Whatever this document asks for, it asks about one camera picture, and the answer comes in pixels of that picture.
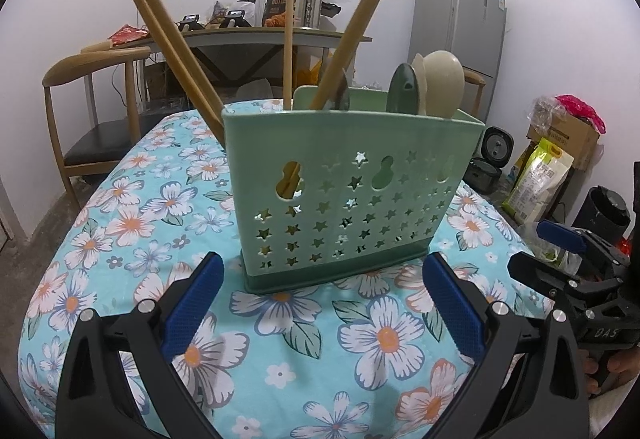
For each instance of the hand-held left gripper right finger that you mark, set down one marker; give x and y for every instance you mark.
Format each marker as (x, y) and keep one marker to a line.
(450, 304)

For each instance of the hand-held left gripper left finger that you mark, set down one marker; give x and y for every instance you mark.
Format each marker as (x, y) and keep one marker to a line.
(195, 304)

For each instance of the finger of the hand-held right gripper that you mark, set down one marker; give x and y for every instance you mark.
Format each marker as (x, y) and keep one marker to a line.
(545, 276)
(562, 235)

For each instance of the green plastic utensil holder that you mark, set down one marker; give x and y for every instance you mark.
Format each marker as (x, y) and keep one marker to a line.
(350, 199)

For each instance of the cream plastic ladle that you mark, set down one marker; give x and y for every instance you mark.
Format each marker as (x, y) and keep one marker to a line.
(442, 84)

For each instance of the person's right forearm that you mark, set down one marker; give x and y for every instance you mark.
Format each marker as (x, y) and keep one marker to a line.
(615, 414)

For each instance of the person's right hand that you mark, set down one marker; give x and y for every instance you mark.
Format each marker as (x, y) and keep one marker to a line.
(627, 369)

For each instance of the black round appliance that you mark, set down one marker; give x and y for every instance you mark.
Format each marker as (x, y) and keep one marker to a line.
(602, 211)

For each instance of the yellow green rice bag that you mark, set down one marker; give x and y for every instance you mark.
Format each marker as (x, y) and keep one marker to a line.
(537, 184)

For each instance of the cardboard box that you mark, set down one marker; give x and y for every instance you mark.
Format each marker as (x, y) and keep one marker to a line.
(575, 139)

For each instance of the black rice cooker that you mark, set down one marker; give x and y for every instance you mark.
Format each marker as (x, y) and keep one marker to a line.
(487, 169)

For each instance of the clear plastic wrap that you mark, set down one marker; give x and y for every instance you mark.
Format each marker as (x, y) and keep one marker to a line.
(545, 114)

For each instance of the red plastic bag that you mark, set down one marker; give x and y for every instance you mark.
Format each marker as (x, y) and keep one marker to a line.
(580, 109)

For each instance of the blue floral cloth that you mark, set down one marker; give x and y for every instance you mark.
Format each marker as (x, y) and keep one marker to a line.
(310, 369)

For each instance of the silver refrigerator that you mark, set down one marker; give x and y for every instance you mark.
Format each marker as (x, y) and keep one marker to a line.
(460, 19)

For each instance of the yellow plastic bag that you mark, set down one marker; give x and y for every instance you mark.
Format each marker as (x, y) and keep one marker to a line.
(312, 71)

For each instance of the grey framed table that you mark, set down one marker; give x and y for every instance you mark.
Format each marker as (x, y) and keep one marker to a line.
(250, 35)

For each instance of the red packet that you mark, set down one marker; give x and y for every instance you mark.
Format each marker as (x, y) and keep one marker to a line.
(127, 34)

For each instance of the small black device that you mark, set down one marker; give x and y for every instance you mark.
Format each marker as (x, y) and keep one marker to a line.
(190, 23)
(235, 18)

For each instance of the brown snack bag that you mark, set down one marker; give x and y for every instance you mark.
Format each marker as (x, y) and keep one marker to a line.
(275, 9)

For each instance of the metal container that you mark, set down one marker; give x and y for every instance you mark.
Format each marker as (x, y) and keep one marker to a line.
(309, 9)

